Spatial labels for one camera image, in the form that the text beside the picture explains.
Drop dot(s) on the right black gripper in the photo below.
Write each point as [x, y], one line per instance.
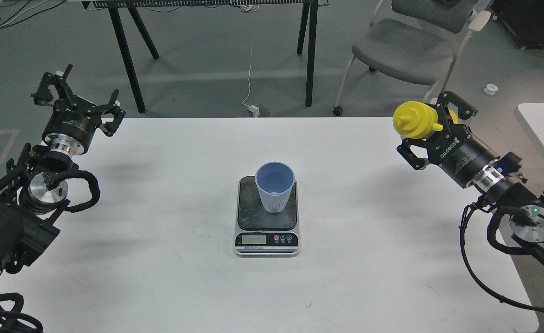
[452, 145]

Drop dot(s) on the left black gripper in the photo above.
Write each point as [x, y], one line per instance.
[74, 120]

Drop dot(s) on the yellow squeeze bottle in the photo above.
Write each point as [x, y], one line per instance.
[416, 120]

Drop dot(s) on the blue ribbed plastic cup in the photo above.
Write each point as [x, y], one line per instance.
[274, 182]

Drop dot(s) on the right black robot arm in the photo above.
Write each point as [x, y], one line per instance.
[517, 223]

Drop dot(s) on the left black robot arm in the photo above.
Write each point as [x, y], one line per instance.
[45, 182]

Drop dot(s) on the digital kitchen scale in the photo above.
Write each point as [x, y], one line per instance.
[259, 233]

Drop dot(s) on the small white spool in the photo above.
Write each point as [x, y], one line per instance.
[491, 89]

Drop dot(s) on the grey office chair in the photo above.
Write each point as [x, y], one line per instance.
[413, 54]

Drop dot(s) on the black cabinet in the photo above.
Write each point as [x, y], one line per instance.
[524, 20]

